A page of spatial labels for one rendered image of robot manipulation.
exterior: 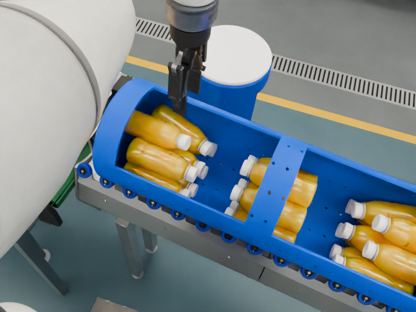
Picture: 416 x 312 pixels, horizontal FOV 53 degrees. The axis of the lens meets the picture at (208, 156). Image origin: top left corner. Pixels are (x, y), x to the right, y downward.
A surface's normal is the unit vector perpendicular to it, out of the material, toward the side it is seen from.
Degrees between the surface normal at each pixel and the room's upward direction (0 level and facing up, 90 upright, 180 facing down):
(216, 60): 0
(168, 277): 0
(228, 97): 90
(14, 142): 63
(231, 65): 0
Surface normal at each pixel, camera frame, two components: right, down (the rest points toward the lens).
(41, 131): 0.95, -0.07
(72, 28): 0.72, -0.60
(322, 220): -0.09, -0.22
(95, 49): 0.90, -0.37
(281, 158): 0.07, -0.55
